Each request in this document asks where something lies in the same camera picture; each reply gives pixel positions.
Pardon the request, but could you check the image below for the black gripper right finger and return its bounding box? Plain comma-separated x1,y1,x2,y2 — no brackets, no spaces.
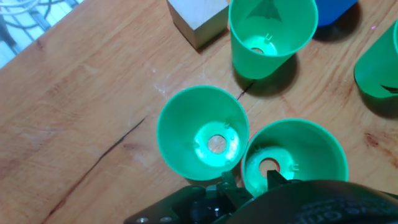
267,170,289,190

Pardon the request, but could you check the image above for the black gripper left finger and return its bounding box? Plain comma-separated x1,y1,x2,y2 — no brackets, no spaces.
124,170,252,224

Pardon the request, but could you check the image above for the plain green plastic cup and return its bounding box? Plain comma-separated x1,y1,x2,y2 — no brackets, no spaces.
155,85,251,182

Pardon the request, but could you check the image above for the light wooden block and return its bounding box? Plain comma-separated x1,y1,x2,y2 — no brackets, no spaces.
167,0,230,50

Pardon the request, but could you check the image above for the green plastic cup with print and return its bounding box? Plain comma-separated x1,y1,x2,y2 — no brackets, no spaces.
241,118,349,198
353,18,398,100
228,0,320,80

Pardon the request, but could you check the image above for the blue plastic cup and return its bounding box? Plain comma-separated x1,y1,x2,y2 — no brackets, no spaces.
313,0,359,27

